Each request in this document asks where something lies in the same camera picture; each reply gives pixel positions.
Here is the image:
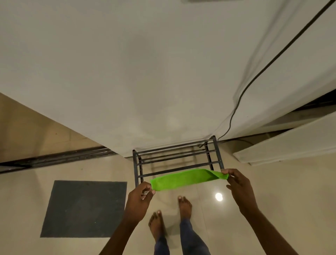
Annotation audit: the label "person's left hand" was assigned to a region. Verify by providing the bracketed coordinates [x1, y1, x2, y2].
[123, 181, 156, 223]

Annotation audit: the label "black metal rack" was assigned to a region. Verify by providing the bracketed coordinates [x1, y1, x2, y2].
[132, 135, 225, 187]

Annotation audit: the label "person's right hand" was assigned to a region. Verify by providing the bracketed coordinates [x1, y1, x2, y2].
[221, 168, 259, 217]

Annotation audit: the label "black wall cable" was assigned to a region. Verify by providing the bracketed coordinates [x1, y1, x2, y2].
[217, 0, 336, 142]

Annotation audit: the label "white curtain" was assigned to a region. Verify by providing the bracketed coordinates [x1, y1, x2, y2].
[233, 111, 336, 166]

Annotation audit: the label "dark grey floor mat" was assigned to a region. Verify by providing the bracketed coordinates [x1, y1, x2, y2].
[40, 180, 128, 238]

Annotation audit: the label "green cleaning cloth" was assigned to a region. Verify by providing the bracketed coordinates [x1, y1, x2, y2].
[150, 169, 229, 192]

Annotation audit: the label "person's left forearm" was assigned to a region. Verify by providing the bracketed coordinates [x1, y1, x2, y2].
[99, 216, 138, 255]

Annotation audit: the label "black framed glass door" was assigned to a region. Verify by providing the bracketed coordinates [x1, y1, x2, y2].
[0, 92, 118, 174]

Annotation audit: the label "person's foot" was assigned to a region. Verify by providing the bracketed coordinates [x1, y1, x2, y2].
[148, 210, 167, 242]
[178, 195, 193, 222]

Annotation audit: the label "person's left foot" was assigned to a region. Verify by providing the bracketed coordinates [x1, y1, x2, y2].
[148, 210, 167, 242]

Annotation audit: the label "person's right foot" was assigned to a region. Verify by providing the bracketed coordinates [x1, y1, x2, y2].
[178, 195, 193, 222]

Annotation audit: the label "person's right forearm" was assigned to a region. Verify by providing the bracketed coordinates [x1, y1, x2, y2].
[244, 209, 300, 255]

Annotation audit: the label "person's blue trousers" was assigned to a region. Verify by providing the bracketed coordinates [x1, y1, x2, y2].
[153, 218, 210, 255]

